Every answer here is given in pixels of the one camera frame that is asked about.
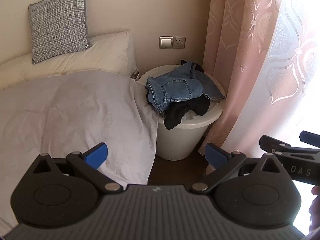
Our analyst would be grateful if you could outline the wall light switch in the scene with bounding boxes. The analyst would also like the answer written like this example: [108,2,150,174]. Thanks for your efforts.
[159,36,173,49]

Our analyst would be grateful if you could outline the white laundry bin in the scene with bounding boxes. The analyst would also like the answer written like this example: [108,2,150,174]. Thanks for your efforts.
[138,65,227,161]

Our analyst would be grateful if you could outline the white pillow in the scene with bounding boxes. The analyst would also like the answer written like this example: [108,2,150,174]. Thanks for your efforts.
[0,30,139,90]

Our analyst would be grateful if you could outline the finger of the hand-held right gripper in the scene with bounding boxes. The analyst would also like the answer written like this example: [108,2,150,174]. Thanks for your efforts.
[259,135,320,155]
[299,130,320,148]

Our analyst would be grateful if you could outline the blue jeans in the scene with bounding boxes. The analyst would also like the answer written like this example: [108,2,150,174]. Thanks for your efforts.
[145,60,227,113]

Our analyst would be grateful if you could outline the person's right hand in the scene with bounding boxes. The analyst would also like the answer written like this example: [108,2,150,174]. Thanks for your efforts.
[308,186,320,233]

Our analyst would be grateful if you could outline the white bed blanket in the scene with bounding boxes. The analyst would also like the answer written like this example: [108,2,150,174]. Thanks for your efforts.
[0,70,158,228]

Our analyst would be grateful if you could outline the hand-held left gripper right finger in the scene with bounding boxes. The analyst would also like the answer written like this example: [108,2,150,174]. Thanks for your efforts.
[190,144,292,194]

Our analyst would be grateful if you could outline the grey checked cushion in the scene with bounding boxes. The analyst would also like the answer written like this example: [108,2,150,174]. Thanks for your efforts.
[28,0,92,65]

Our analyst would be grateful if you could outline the pink patterned curtain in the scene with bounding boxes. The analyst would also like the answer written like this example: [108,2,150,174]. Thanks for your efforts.
[197,0,320,178]

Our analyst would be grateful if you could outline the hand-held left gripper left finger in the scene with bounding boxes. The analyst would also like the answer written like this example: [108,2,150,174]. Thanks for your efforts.
[32,142,124,194]

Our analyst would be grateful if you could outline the black garment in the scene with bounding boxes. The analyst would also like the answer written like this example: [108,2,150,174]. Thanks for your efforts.
[164,64,210,130]

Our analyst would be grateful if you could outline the wall power socket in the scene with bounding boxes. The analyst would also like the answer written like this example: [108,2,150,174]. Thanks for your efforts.
[173,37,186,50]

